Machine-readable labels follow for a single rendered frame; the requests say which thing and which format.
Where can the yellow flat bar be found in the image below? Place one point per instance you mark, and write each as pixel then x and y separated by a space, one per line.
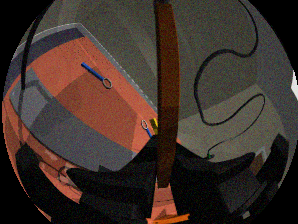
pixel 155 124

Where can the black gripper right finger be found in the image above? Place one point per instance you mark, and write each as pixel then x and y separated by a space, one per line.
pixel 192 177

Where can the thin black wire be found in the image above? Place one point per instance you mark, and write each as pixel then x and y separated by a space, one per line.
pixel 69 137

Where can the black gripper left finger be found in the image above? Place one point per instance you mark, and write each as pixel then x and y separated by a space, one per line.
pixel 134 184

